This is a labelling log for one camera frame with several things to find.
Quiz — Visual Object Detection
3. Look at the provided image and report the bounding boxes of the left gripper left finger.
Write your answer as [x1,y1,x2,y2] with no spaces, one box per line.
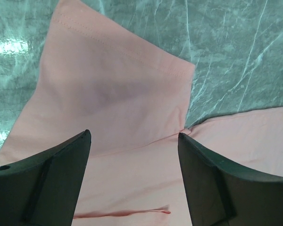
[0,130,91,226]

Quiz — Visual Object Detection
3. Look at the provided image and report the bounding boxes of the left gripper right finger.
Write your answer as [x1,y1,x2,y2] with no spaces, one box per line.
[178,133,283,226]

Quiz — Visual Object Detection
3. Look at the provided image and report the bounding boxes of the salmon pink t shirt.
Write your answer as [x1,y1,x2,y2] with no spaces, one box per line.
[0,0,283,226]

